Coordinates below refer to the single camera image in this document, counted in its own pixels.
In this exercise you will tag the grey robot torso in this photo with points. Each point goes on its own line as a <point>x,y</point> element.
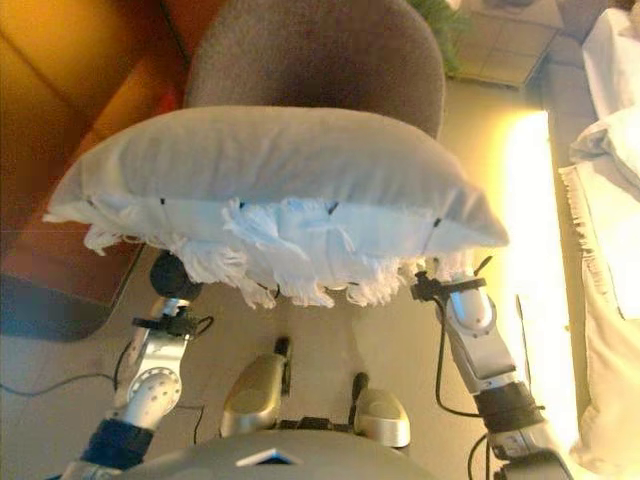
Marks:
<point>225,460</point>

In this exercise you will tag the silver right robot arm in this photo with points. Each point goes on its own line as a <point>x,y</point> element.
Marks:
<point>475,330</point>

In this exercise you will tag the orange wooden cabinet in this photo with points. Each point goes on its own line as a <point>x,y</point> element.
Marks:
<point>60,75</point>

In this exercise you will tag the white bed linen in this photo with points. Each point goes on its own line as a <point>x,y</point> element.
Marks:
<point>615,350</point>

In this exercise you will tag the tiled nightstand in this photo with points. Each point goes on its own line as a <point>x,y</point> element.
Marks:
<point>505,45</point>

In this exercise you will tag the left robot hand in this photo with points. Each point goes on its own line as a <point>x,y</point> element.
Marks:
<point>172,277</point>

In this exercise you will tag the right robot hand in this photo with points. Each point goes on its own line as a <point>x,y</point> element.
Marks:
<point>455,272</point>

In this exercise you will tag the green plant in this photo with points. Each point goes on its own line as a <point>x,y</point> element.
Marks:
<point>440,25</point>

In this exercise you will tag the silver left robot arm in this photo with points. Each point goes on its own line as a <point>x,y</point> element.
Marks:
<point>155,370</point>

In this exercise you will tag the silver left robot leg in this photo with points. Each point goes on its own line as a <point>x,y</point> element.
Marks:
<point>255,390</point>

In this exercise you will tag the thin black pole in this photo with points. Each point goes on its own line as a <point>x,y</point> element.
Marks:
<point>522,340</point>

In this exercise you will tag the white fringed cushion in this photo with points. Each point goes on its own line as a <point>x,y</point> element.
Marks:
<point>275,165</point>

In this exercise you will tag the grey upholstered armchair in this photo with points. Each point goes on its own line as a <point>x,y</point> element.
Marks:
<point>320,55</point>

